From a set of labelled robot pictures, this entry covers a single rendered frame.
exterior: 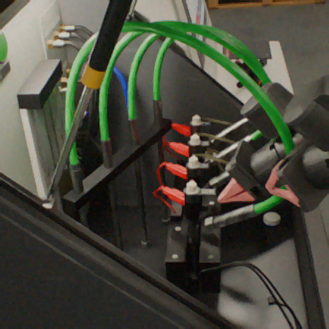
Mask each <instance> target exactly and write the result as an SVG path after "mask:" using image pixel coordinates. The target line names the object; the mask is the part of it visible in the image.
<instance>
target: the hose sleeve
mask: <svg viewBox="0 0 329 329"><path fill-rule="evenodd" d="M255 205H257V204H253V205H250V206H246V207H243V208H241V209H237V210H235V211H231V212H229V213H225V214H221V215H219V216H216V217H214V219H213V223H214V226H215V227H216V228H220V227H224V226H227V225H230V224H233V223H237V222H239V221H243V220H248V219H250V218H253V217H256V216H259V214H257V213H256V211H255Z"/></svg>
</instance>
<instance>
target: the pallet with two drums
mask: <svg viewBox="0 0 329 329"><path fill-rule="evenodd" d="M205 1H206V2H207V7H208V9H209V10H220V9H231V8H241V7H261V6H263V7H271V6H282V5H292V4H322V3H325V2H326V0H283V1H273V0H260V2H242V3H231V4H218V0H205Z"/></svg>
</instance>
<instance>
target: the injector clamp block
mask: <svg viewBox="0 0 329 329"><path fill-rule="evenodd" d="M219 175H220V169H219V167H218V166H217V165H215V166H214V165H213V166H211V167H210V168H209V169H208V170H205V171H203V185H205V184H207V183H209V181H210V180H211V179H213V178H215V177H216V176H219ZM219 196H220V186H219V187H218V188H216V195H202V211H205V210H206V209H211V211H212V216H210V217H216V216H219V215H220V203H219V202H218V201H217V200H218V198H219ZM210 217H208V218H210ZM208 218H207V219H208ZM187 226H188V224H187V223H186V217H185V212H184V206H183V211H182V220H181V222H171V221H170V224H169V231H168V238H167V249H166V256H165V261H164V262H165V272H166V280H167V281H169V282H170V283H171V284H173V285H174V286H176V287H178V288H179V289H180V290H182V291H183V292H185V293H187V289H188V277H189V274H190V265H189V235H188V234H187ZM220 265H221V234H220V228H218V229H215V230H213V231H208V230H207V228H206V226H205V220H204V221H202V222H201V224H200V248H199V271H200V293H209V294H210V293H221V270H217V271H213V272H210V273H207V272H204V273H201V271H202V270H205V269H208V268H212V267H218V266H220Z"/></svg>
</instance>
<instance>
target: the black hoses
mask: <svg viewBox="0 0 329 329"><path fill-rule="evenodd" d="M77 29H80V30H82V31H84V32H85V33H87V34H88V35H89V36H91V37H92V36H93V35H94V34H93V33H92V32H91V31H90V30H89V29H87V28H86V27H85V26H82V25H75V26H74V30H77ZM69 37H77V38H78V39H80V41H82V42H83V43H84V44H85V43H86V42H87V41H88V40H86V39H85V38H84V37H83V36H81V35H80V34H79V33H75V32H72V33H69ZM63 45H64V46H73V47H74V48H75V49H76V50H77V51H78V52H80V51H81V49H82V48H81V47H80V46H78V45H77V44H76V43H75V42H73V41H64V42H63ZM100 90H101V88H98V89H95V90H93V92H92V95H91V97H90V114H89V123H88V128H87V132H83V131H80V132H78V137H80V136H85V137H86V139H82V138H78V137H76V139H75V141H76V143H77V142H85V146H83V145H80V144H76V148H81V149H82V150H84V152H83V153H81V152H79V151H78V150H76V152H77V155H78V156H80V157H82V158H81V159H79V158H78V161H79V163H80V168H82V167H83V165H84V162H85V160H86V158H87V155H88V153H89V150H90V147H91V146H92V145H93V144H94V145H95V147H96V148H97V149H98V150H99V151H100V152H101V153H102V150H101V141H99V140H96V136H97V134H98V131H99V129H100V118H99V119H98V123H97V125H96V127H95V124H96V120H97V116H98V108H99V98H100Z"/></svg>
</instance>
